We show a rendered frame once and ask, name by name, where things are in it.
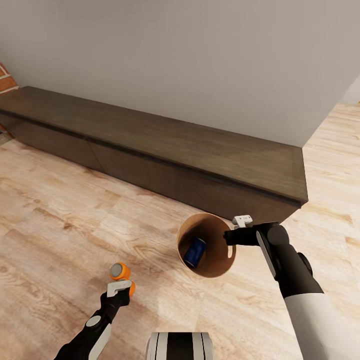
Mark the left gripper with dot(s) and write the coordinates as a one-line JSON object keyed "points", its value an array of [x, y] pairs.
{"points": [[121, 299]]}

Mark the can of soda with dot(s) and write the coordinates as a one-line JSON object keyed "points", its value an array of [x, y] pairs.
{"points": [[119, 270], [195, 252], [132, 287]]}

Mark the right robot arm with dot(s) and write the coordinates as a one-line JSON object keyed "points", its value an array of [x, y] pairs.
{"points": [[320, 333]]}

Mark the trash can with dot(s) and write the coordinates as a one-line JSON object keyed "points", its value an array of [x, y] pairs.
{"points": [[215, 261]]}

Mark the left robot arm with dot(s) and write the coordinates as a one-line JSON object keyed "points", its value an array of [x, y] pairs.
{"points": [[89, 343]]}

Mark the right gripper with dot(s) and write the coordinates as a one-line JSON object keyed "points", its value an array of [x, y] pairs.
{"points": [[236, 237]]}

